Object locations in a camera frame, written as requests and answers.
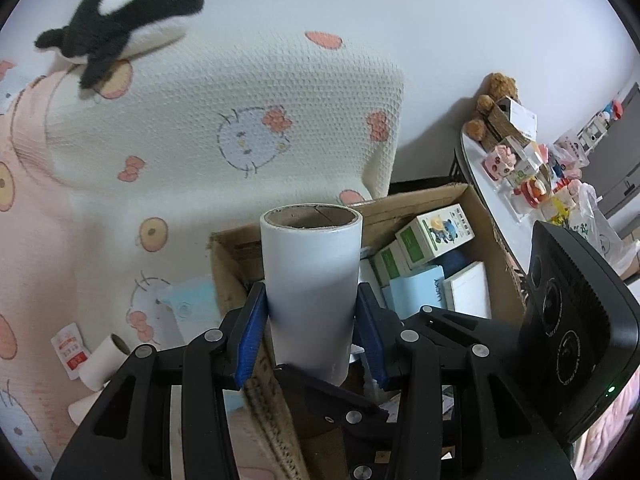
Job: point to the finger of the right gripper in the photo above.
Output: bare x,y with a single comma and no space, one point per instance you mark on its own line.
344,436
454,330

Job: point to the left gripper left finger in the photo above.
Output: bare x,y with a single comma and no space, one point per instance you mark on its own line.
126,433

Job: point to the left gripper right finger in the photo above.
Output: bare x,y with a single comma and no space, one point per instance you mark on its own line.
461,416

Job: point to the white paper roll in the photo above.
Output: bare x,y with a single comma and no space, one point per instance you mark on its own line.
311,256
79,409
103,362

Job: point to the white green cartoon carton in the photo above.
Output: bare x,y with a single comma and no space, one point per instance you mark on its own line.
433,234

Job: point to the green white small carton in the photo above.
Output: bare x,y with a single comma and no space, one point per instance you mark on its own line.
390,263

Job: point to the red white sachet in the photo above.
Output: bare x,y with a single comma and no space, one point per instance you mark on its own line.
70,348

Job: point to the white side table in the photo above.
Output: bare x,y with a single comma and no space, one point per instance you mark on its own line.
575,206

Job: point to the light blue refill pouch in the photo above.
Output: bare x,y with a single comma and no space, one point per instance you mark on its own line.
193,305

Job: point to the cardboard box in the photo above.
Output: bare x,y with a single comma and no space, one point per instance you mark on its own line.
265,424

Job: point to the pink cake figurine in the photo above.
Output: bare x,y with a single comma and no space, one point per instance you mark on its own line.
500,162

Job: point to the pink Hello Kitty blanket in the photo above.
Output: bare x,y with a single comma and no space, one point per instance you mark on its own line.
38,286

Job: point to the brown teddy bear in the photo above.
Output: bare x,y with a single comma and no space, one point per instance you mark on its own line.
496,86

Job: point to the cream Hello Kitty pillow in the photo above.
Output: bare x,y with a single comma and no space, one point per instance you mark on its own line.
202,136

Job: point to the orca plush toy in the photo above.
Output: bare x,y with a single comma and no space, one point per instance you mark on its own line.
103,32

